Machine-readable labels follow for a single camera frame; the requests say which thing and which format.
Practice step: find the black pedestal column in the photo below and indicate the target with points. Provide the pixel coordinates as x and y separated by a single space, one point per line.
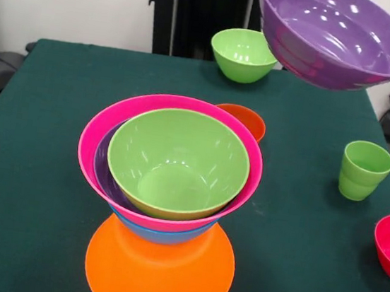
211 12

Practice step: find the green plastic bowl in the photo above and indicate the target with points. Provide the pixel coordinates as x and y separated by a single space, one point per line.
241 62
178 165

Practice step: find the green plastic cup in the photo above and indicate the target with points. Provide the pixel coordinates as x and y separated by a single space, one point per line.
363 177

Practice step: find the blue plastic bowl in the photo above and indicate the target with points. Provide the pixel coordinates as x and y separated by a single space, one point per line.
166 238

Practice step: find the dark green tablecloth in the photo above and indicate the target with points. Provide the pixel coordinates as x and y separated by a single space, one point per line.
18 167

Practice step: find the small orange-red plastic bowl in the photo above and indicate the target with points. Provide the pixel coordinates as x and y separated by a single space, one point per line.
251 121

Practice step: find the large pink plastic bowl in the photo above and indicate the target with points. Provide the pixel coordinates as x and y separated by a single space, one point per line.
172 101

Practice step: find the large orange plastic bowl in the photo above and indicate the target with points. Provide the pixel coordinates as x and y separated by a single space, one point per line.
157 280

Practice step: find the purple plastic bowl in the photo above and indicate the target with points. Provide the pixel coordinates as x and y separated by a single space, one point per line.
101 166
336 38

